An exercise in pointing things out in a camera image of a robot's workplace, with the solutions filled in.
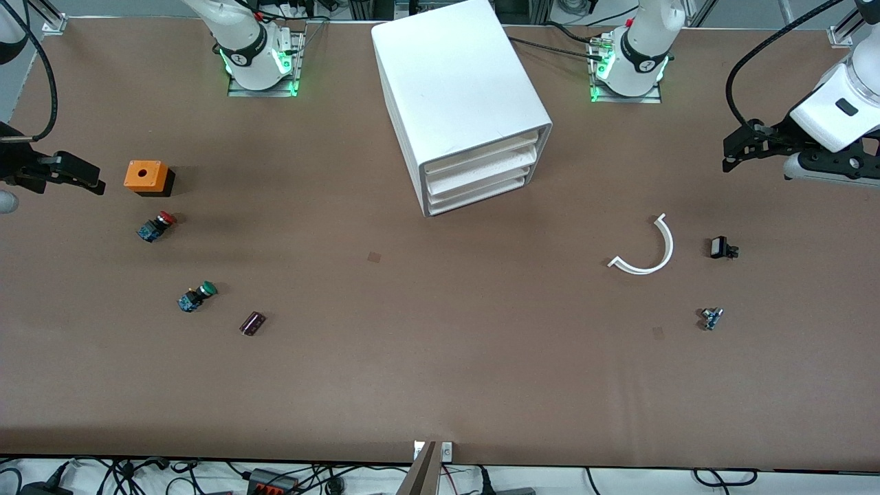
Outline white plastic drawer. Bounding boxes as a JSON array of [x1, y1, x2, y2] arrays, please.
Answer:
[[425, 148, 538, 199], [428, 165, 534, 215], [422, 132, 540, 181]]

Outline red push button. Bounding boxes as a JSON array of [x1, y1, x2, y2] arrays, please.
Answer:
[[136, 211, 177, 243]]

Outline green push button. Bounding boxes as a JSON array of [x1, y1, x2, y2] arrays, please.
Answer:
[[177, 280, 219, 314]]

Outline white drawer cabinet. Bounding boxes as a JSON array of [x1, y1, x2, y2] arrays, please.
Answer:
[[371, 0, 554, 218]]

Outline white curved plastic clip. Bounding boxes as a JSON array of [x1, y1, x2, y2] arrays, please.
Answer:
[[608, 213, 674, 276]]

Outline black power strip orange switches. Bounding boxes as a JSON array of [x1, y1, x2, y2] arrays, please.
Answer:
[[249, 467, 300, 494]]

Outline brown slanted beam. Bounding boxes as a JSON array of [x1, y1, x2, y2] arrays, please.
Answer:
[[395, 441, 438, 495]]

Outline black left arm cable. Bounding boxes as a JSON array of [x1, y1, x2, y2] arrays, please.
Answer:
[[725, 0, 846, 131]]

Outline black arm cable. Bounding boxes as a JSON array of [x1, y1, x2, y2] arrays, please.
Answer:
[[21, 0, 60, 142], [725, 0, 846, 131]]

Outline orange button enclosure box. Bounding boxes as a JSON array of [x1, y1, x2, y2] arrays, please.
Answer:
[[124, 160, 176, 199]]

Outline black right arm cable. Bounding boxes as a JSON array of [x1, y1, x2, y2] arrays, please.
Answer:
[[21, 0, 60, 142]]

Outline aluminium frame corner bracket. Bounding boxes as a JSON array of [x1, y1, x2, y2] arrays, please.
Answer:
[[828, 0, 880, 47], [41, 0, 69, 34]]

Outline black base power cable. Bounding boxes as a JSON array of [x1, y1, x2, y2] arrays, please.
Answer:
[[544, 21, 602, 47], [507, 36, 599, 61]]

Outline black looped floor cable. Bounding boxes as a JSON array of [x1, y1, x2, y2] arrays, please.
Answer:
[[693, 467, 758, 487]]

